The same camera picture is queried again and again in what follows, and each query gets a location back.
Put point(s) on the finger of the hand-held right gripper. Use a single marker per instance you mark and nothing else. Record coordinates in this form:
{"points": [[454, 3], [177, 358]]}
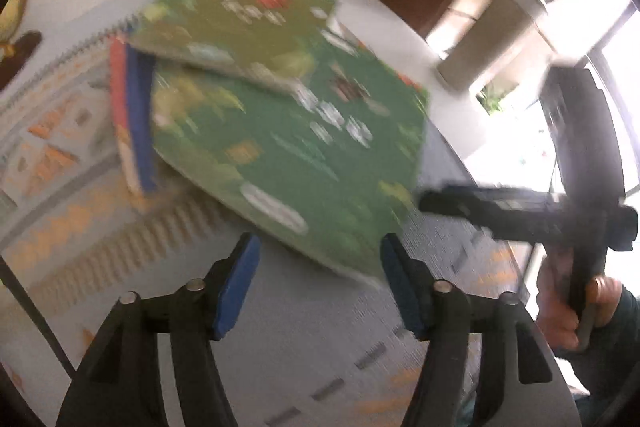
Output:
{"points": [[490, 209]]}

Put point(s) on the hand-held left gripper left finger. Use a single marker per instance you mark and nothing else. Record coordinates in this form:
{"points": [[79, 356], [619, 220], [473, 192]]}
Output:
{"points": [[235, 287]]}

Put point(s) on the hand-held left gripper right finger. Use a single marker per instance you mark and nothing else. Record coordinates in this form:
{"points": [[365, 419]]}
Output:
{"points": [[400, 287]]}

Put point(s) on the yellow green illustrated book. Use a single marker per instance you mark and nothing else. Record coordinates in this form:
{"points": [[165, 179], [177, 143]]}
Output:
{"points": [[300, 157]]}

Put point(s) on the dark blue cover book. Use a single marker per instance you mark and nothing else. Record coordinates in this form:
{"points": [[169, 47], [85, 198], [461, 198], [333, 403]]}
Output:
{"points": [[140, 117]]}

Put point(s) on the red cover book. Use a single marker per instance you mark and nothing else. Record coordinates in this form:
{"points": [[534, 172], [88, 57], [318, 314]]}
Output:
{"points": [[117, 107]]}

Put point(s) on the olive green insect book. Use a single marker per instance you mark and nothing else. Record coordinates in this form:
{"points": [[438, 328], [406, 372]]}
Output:
{"points": [[235, 22]]}

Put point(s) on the person's right forearm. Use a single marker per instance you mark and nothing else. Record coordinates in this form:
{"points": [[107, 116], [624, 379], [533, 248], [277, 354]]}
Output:
{"points": [[600, 372]]}

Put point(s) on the person's right hand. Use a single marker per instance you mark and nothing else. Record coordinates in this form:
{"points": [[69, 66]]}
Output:
{"points": [[555, 322]]}

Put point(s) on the blue patterned mat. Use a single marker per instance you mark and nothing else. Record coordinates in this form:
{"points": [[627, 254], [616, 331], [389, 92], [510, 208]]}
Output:
{"points": [[300, 332]]}

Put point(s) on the green floor plant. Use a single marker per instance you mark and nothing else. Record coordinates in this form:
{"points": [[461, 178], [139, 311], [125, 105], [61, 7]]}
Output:
{"points": [[492, 99]]}

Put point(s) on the grey cylindrical bin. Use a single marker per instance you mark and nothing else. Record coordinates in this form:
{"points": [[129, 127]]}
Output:
{"points": [[490, 42]]}

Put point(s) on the beige globe on wooden base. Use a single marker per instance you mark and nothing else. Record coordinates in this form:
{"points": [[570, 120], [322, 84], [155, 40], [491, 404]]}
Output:
{"points": [[22, 49]]}

